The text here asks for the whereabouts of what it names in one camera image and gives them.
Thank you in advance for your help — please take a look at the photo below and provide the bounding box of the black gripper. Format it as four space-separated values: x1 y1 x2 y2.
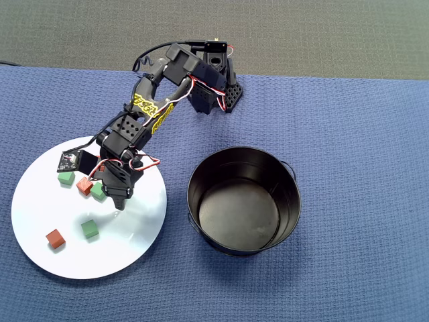
92 156 145 212

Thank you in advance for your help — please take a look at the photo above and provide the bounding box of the green cube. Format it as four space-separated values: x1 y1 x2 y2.
90 182 107 202
57 170 76 187
80 219 100 239

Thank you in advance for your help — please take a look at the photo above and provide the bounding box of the white round plate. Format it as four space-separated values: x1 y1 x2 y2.
11 136 168 280

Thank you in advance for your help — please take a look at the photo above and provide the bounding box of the black metal bucket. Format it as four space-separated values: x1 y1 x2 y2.
186 146 302 258

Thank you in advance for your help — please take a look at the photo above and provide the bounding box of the blue woven table cloth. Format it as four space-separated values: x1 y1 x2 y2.
0 65 429 322

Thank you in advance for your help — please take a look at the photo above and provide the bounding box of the red white servo wire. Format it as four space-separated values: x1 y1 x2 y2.
142 75 198 130
190 76 229 112
87 156 161 177

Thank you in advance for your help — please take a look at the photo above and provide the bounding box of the wrist camera board with mount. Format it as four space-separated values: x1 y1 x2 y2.
56 149 101 176

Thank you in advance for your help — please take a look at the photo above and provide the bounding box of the thin black camera cable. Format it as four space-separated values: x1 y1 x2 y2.
68 40 208 158

